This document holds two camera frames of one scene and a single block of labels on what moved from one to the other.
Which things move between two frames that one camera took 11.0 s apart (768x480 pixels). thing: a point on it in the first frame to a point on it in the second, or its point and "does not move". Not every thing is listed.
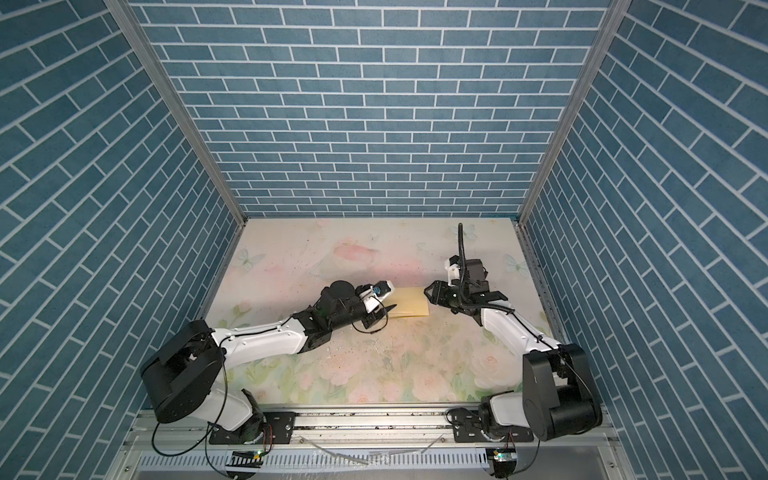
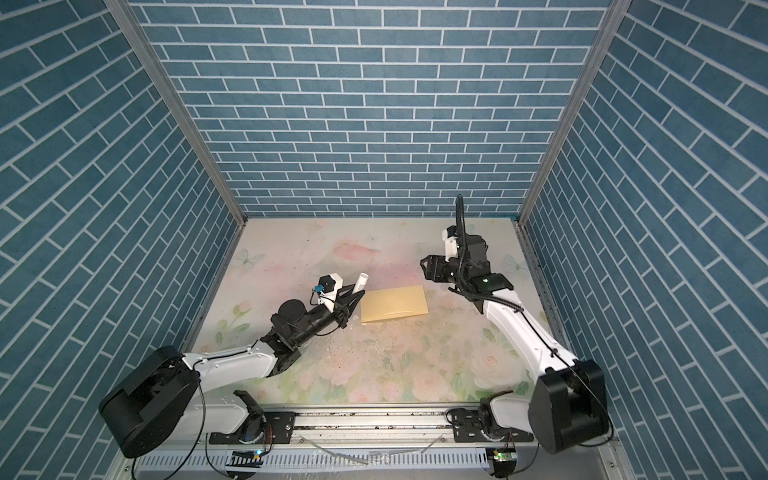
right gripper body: (451, 296) to (443, 271)
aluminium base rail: (364, 429) does not move
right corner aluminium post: (610, 26) does not move
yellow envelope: (409, 301) does not move
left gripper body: (371, 319) to (338, 314)
